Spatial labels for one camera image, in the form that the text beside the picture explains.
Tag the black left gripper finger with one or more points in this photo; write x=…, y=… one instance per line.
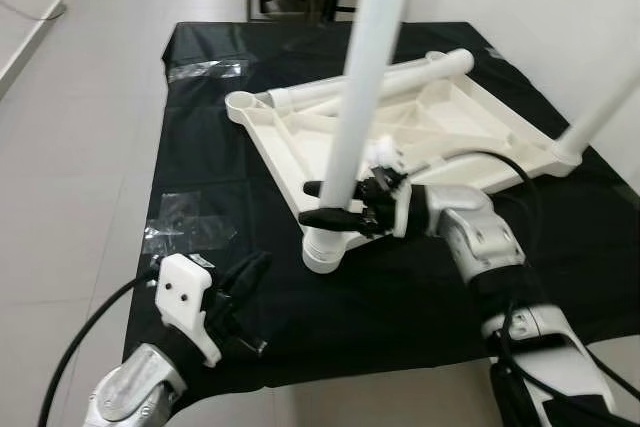
x=255, y=282
x=243, y=272

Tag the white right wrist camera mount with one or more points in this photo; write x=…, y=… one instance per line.
x=400, y=212

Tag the white plastic children table top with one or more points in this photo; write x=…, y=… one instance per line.
x=470, y=122

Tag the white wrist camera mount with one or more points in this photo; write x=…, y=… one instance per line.
x=185, y=292
x=400, y=212

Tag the clear plastic wrap piece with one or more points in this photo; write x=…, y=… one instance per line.
x=205, y=70
x=185, y=227

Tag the grey tape strip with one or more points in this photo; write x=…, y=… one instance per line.
x=493, y=52

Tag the black table cloth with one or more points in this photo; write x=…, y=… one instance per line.
x=300, y=327

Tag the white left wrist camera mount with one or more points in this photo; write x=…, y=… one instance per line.
x=185, y=292

